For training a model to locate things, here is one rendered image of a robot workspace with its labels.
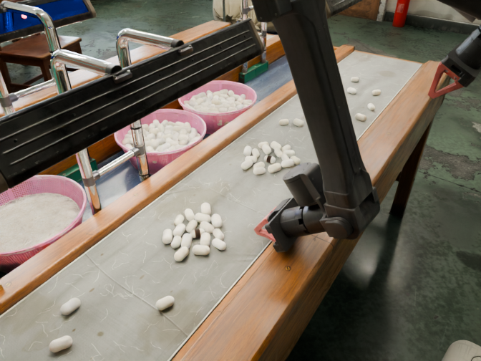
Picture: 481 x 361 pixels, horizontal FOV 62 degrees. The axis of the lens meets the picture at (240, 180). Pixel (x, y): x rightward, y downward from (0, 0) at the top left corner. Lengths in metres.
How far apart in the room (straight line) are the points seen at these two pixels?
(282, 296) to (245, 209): 0.27
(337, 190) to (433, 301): 1.27
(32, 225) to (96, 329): 0.34
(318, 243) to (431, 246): 1.29
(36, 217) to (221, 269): 0.46
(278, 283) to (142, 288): 0.25
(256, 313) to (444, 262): 1.42
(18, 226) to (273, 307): 0.60
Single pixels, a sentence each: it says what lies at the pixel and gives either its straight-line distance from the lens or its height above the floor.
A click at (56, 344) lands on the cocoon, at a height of 0.76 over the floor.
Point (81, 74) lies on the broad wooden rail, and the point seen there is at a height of 0.76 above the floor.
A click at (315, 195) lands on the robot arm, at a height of 0.92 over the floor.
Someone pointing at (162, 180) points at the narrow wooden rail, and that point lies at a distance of 1.00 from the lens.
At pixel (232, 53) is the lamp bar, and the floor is 1.07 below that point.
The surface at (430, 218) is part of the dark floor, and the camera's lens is 2.24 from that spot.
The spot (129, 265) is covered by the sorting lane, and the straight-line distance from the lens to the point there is 0.84.
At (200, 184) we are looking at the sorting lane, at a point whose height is 0.74.
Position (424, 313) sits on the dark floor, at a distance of 1.80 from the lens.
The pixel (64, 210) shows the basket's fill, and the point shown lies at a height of 0.73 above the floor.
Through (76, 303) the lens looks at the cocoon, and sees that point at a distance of 0.78.
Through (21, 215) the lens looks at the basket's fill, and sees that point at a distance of 1.05.
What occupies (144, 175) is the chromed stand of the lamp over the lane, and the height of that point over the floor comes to 0.77.
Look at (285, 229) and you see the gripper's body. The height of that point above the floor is 0.82.
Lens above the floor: 1.34
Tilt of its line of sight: 36 degrees down
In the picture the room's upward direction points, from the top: straight up
